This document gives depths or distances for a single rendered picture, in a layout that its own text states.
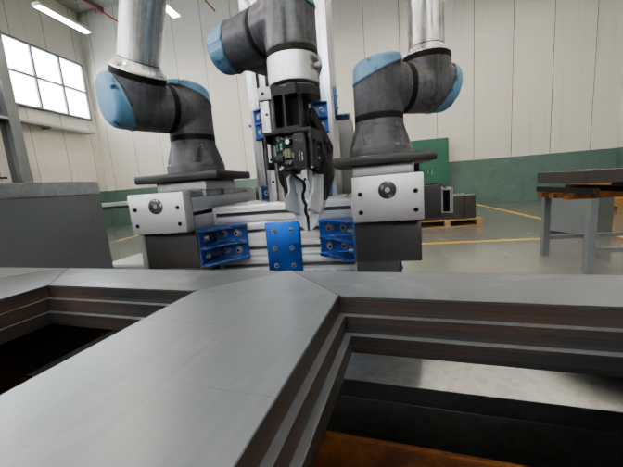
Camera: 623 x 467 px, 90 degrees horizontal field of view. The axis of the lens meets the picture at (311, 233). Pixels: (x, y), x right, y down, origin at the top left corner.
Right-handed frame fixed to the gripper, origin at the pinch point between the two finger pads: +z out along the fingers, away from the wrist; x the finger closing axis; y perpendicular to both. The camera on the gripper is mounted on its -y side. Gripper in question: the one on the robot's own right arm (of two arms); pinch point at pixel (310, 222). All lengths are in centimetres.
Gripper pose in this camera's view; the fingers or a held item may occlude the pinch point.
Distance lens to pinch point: 51.4
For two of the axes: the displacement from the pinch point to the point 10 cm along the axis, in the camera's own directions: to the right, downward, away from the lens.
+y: -3.0, 1.7, -9.4
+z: 0.8, 9.8, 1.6
